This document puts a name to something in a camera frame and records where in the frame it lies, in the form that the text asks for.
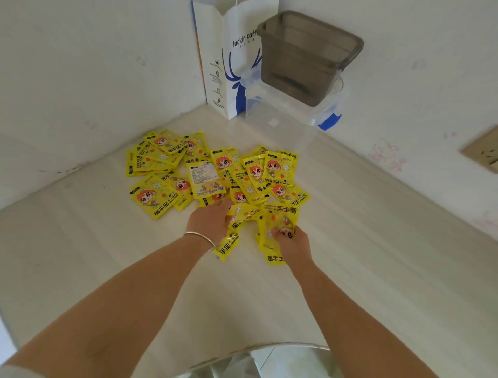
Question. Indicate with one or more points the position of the yellow hand warmer packet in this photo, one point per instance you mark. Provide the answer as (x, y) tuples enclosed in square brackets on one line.
[(272, 251), (233, 237)]

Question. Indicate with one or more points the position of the person's right forearm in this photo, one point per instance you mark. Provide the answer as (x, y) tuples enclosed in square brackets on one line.
[(350, 327)]

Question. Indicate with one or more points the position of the person's right hand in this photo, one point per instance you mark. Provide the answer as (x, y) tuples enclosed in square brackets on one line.
[(295, 245)]

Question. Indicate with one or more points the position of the person's left forearm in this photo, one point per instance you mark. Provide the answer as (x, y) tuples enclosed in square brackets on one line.
[(116, 311)]

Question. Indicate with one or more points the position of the white sleeve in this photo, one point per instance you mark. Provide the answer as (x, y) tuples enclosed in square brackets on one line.
[(17, 372)]

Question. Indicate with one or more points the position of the beige wall socket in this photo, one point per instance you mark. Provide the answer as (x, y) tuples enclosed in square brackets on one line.
[(484, 150)]

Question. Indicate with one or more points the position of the pile of yellow cartoon packets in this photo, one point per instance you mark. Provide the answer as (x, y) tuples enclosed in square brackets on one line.
[(202, 171)]

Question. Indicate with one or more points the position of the person's left fingers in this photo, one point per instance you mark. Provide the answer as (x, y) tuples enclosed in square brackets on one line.
[(225, 205)]

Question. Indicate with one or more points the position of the white and blue paper bag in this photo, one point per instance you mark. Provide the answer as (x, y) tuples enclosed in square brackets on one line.
[(229, 58)]

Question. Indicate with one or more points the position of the person's right fingers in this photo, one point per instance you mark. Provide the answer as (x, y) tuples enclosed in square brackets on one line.
[(282, 233)]

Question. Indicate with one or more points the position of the grey translucent plastic bin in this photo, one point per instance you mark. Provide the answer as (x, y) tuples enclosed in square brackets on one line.
[(303, 58)]

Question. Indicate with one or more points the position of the person's left hand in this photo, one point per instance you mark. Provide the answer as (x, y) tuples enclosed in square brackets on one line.
[(205, 222)]

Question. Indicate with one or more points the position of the clear container with blue clips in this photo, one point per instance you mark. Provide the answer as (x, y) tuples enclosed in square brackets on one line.
[(295, 113)]

